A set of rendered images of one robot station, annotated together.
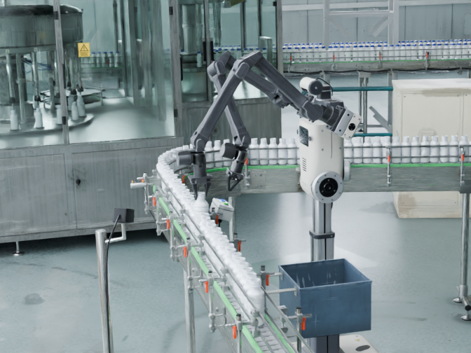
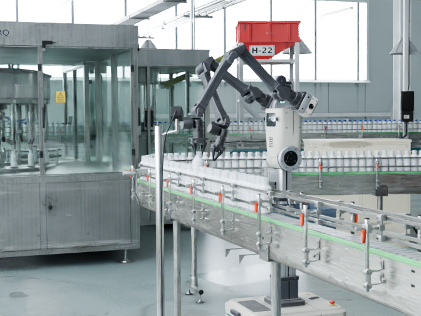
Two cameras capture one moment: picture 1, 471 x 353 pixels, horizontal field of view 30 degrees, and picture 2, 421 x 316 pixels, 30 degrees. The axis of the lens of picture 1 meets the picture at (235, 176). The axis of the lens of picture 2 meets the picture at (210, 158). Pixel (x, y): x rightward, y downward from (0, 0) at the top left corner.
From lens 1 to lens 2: 1.18 m
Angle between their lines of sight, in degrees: 12
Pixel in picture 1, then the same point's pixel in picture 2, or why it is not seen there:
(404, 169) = (332, 176)
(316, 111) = (285, 92)
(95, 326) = (78, 308)
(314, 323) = not seen: hidden behind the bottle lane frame
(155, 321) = (128, 305)
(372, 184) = (307, 189)
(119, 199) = (84, 224)
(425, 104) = not seen: hidden behind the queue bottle
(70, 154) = (44, 183)
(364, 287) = (331, 213)
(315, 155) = (280, 132)
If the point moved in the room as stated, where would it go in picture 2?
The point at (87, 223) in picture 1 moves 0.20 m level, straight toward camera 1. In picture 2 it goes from (56, 244) to (57, 247)
